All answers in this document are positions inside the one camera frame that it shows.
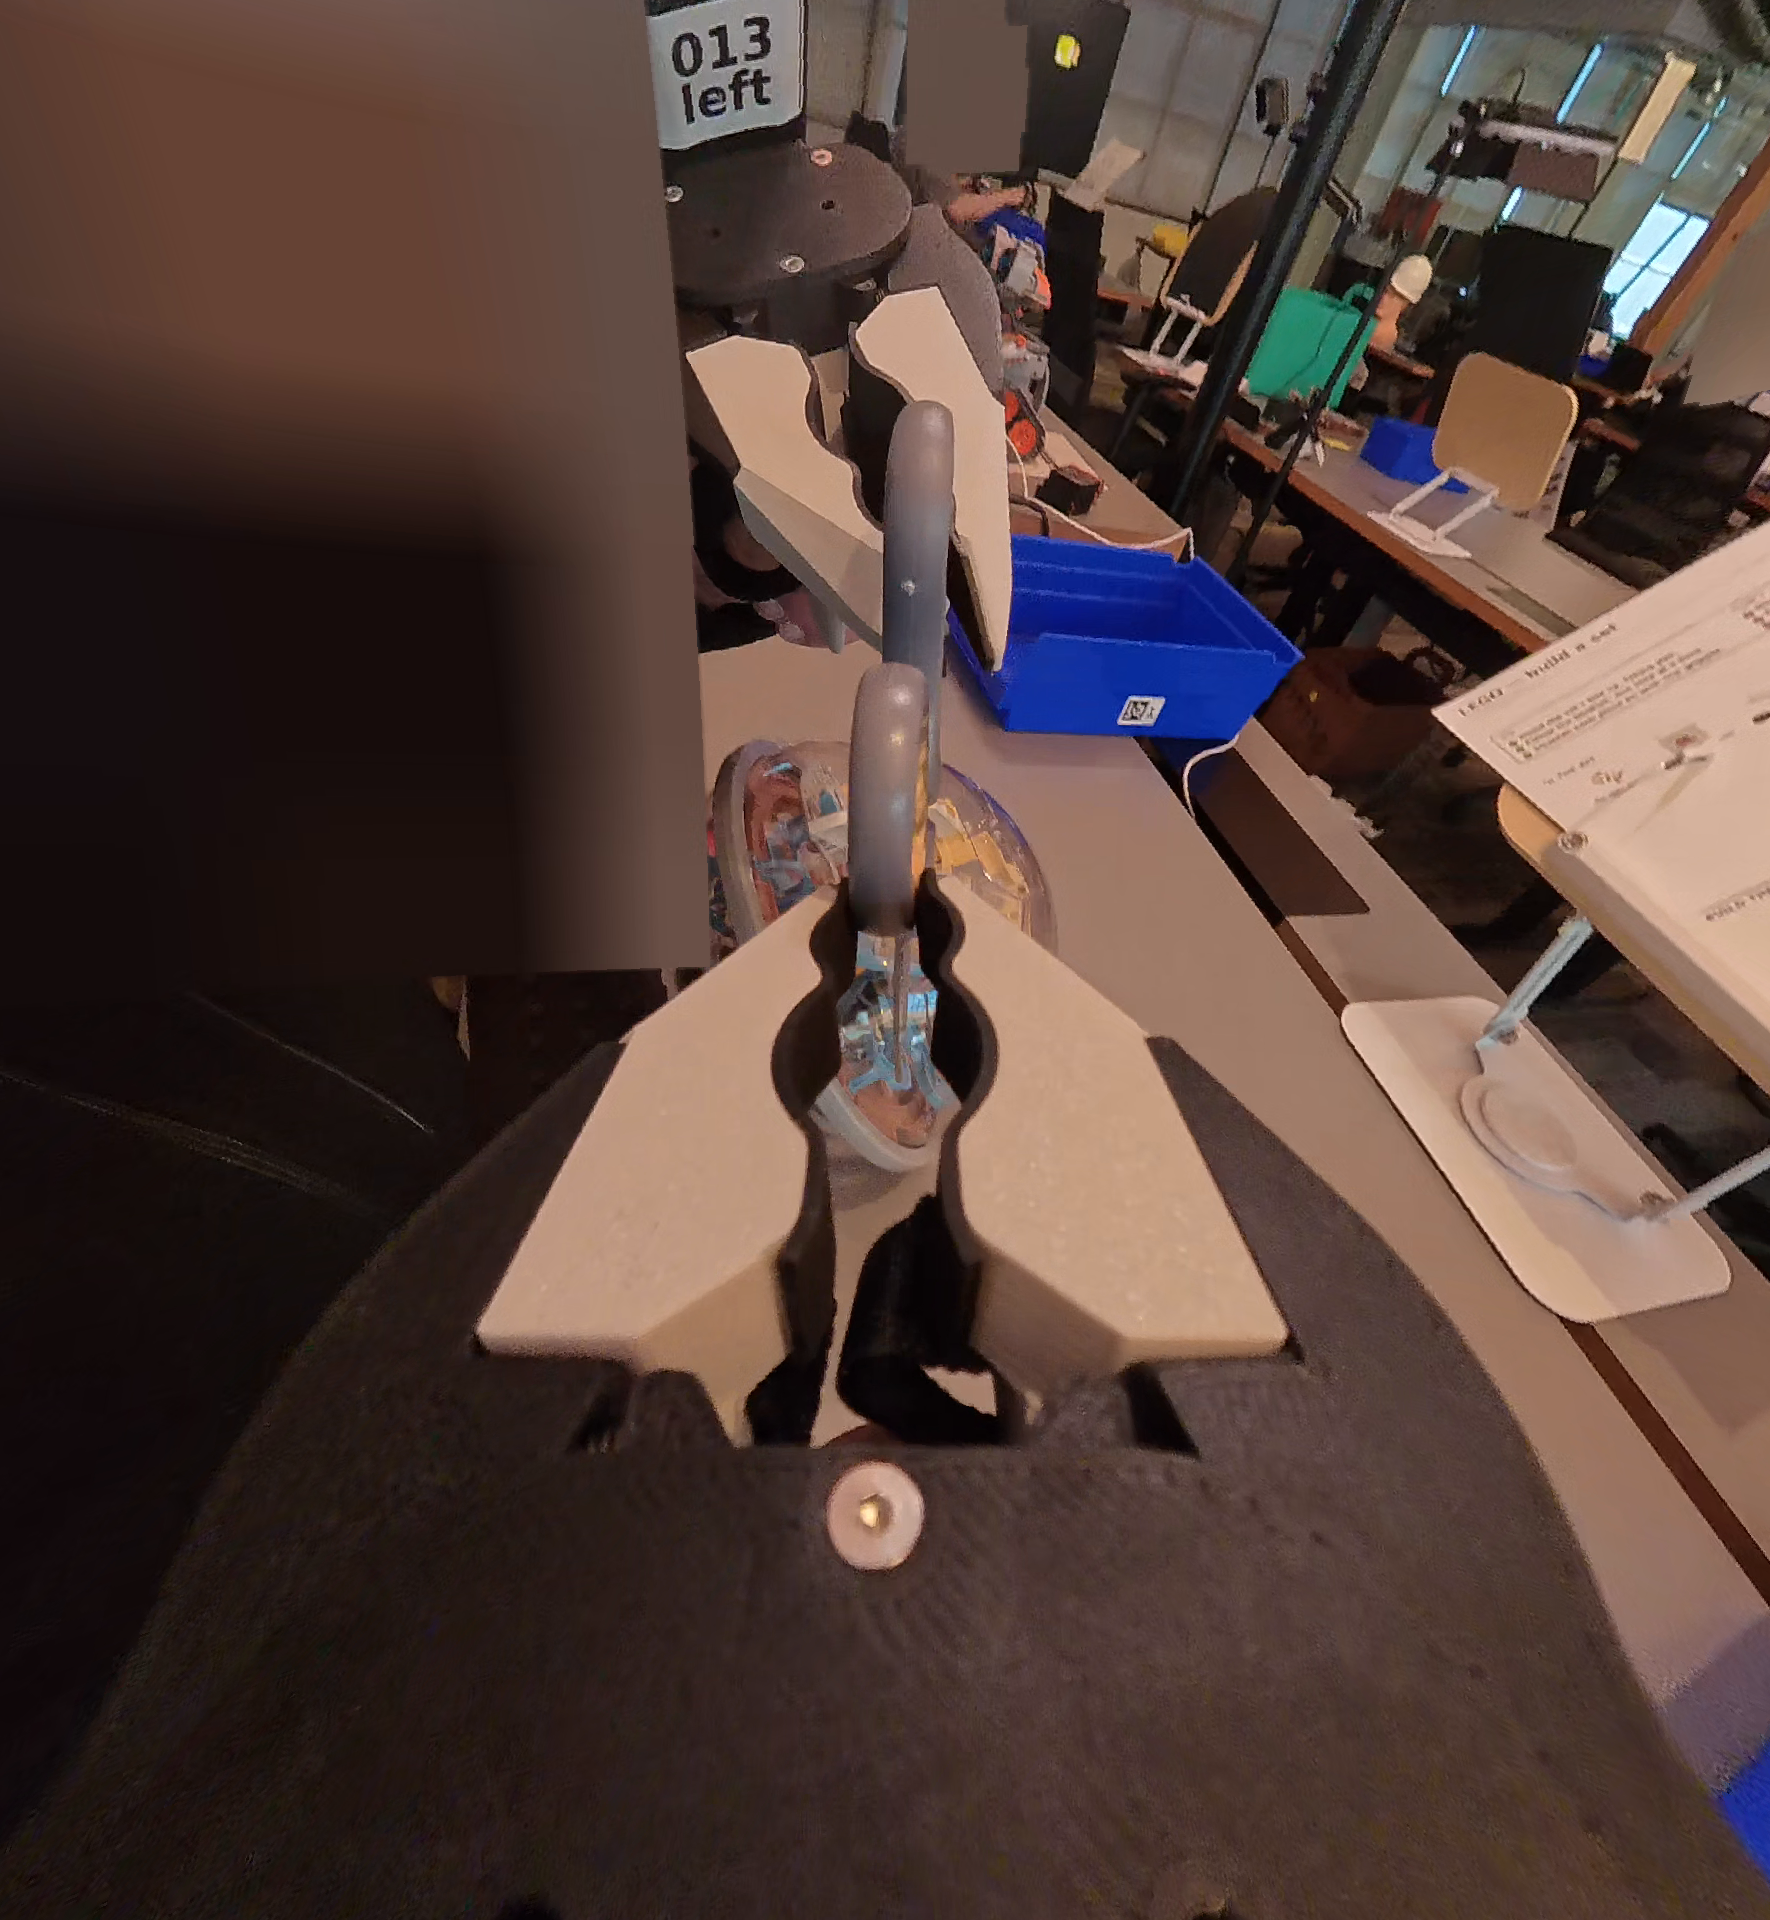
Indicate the clear maze puzzle ball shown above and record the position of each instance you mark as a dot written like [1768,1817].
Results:
[976,855]

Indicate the blue bin with square label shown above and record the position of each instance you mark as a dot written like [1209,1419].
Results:
[1129,652]

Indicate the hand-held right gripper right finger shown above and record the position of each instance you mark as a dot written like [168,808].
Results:
[1112,1206]

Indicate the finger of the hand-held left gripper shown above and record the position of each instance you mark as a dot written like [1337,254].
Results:
[976,449]
[786,463]

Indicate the grey scissors with yellow lining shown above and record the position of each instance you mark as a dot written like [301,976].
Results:
[915,496]

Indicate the green bag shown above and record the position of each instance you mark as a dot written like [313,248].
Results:
[1314,344]

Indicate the black upright board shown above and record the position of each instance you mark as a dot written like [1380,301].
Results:
[1544,301]

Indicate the tan-backed document stand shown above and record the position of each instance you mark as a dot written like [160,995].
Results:
[1499,433]

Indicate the white document stand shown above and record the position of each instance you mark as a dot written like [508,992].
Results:
[1562,1206]

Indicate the person's left hand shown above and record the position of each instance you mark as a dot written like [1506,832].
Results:
[801,619]

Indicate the black pole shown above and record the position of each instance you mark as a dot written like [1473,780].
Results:
[1269,254]

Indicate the small blue bin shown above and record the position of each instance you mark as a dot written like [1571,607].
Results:
[1404,445]

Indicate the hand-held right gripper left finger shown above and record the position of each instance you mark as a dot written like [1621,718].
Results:
[656,1206]

